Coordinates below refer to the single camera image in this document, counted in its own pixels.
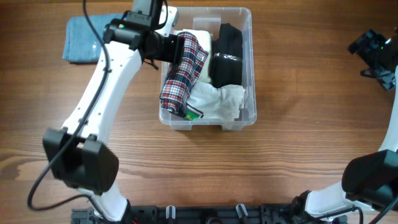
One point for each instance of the cream cloth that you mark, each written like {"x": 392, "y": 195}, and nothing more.
{"x": 204, "y": 39}

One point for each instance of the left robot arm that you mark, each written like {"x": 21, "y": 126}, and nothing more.
{"x": 78, "y": 153}

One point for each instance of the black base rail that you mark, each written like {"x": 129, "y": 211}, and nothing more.
{"x": 239, "y": 214}

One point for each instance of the white printed t-shirt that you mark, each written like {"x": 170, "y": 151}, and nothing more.
{"x": 208, "y": 102}

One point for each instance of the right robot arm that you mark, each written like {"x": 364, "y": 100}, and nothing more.
{"x": 369, "y": 183}

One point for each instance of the blue denim jeans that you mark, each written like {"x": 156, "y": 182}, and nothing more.
{"x": 81, "y": 45}

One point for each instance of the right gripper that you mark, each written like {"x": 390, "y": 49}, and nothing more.
{"x": 374, "y": 40}

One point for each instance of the black garment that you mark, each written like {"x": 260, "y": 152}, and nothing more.
{"x": 226, "y": 64}

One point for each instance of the plaid flannel cloth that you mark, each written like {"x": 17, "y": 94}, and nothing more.
{"x": 182, "y": 77}

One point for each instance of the clear plastic storage bin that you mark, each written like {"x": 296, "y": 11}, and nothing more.
{"x": 210, "y": 19}

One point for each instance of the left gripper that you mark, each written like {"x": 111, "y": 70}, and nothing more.
{"x": 175, "y": 51}

